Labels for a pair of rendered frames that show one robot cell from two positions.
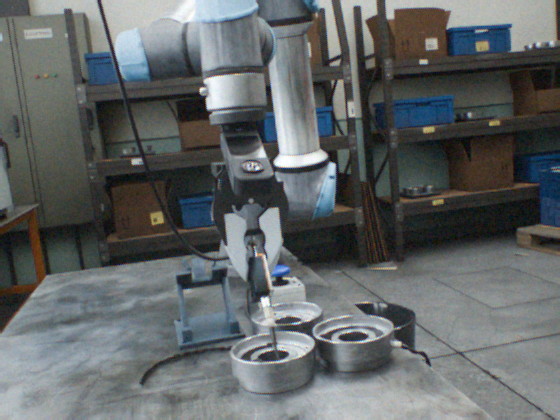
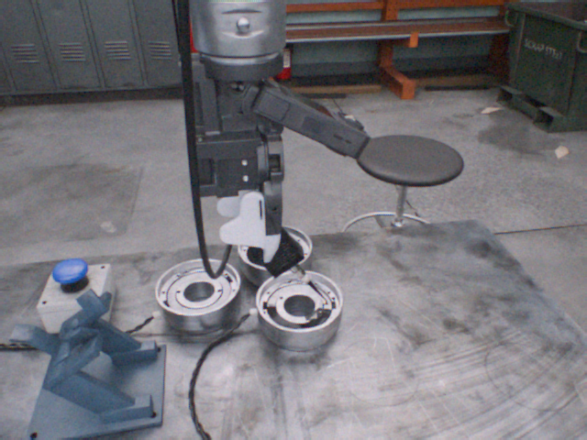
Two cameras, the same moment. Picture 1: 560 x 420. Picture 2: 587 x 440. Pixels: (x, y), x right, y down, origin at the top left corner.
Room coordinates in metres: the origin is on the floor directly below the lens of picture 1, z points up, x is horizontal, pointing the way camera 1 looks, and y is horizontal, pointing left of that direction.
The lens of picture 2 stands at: (0.70, 0.43, 1.22)
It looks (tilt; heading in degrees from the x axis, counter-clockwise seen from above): 34 degrees down; 272
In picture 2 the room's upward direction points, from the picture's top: straight up
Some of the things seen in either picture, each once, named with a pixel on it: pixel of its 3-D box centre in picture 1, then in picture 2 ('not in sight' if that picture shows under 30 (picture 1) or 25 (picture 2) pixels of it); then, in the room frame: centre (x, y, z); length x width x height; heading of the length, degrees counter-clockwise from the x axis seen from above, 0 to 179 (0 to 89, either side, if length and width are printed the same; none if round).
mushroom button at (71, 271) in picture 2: (279, 280); (73, 280); (0.98, 0.02, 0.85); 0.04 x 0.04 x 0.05
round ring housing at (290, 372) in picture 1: (274, 361); (299, 310); (0.71, 0.03, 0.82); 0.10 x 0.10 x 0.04
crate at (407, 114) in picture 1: (413, 113); not in sight; (4.74, -1.10, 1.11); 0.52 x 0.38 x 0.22; 101
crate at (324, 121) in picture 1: (293, 125); not in sight; (4.54, -0.14, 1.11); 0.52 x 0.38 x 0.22; 101
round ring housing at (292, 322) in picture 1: (288, 326); (200, 296); (0.83, 0.01, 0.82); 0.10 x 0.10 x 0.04
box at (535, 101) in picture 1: (544, 90); not in sight; (4.95, -2.25, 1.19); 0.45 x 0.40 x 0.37; 96
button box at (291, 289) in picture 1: (280, 294); (74, 296); (0.99, 0.02, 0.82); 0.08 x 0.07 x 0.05; 11
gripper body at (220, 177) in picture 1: (241, 160); (236, 123); (0.76, 0.05, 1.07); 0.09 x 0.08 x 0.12; 13
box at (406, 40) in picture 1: (408, 38); not in sight; (4.73, -1.10, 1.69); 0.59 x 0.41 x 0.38; 106
